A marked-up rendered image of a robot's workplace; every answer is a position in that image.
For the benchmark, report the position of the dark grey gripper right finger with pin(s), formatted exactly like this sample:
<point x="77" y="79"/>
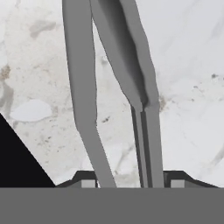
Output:
<point x="178" y="176"/>

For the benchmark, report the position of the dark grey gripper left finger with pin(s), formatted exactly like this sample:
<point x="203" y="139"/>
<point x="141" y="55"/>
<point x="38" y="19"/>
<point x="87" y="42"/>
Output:
<point x="84" y="176"/>

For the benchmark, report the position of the grey metal tongs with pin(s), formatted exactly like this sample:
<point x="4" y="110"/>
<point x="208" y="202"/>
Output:
<point x="81" y="87"/>

